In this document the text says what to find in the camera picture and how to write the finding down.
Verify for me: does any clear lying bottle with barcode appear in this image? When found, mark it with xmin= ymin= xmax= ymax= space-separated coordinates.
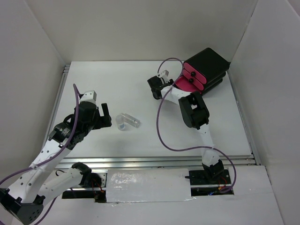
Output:
xmin=121 ymin=113 xmax=140 ymax=128

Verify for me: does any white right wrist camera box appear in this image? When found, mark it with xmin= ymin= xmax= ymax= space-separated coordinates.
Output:
xmin=158 ymin=70 xmax=169 ymax=84

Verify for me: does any small clear upright bottle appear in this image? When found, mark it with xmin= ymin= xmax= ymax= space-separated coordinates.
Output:
xmin=115 ymin=114 xmax=125 ymax=130

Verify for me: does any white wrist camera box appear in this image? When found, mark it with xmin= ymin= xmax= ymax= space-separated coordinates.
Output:
xmin=158 ymin=70 xmax=169 ymax=84
xmin=79 ymin=90 xmax=97 ymax=105

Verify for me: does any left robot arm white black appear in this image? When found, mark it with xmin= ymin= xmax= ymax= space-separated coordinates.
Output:
xmin=0 ymin=101 xmax=112 ymax=225

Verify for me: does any white cover panel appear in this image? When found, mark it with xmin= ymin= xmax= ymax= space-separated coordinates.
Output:
xmin=106 ymin=169 xmax=193 ymax=203

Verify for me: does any black drawer cabinet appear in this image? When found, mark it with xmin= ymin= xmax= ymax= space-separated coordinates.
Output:
xmin=184 ymin=47 xmax=230 ymax=95

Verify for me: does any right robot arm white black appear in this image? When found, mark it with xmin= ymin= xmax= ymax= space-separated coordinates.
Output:
xmin=147 ymin=75 xmax=224 ymax=184

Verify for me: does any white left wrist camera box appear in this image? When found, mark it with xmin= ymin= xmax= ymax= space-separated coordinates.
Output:
xmin=79 ymin=90 xmax=97 ymax=105

